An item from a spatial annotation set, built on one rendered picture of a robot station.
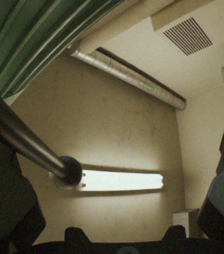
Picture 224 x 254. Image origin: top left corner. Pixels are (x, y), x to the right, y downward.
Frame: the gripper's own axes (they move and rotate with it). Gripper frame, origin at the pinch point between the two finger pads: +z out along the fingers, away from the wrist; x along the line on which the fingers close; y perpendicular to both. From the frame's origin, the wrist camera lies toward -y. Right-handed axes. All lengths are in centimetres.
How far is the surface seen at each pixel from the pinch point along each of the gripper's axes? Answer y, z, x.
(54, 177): 7.4, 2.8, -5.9
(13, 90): 0.4, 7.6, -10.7
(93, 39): 12, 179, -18
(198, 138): 159, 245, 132
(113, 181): 136, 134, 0
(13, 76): -1.9, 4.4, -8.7
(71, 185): 8.3, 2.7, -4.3
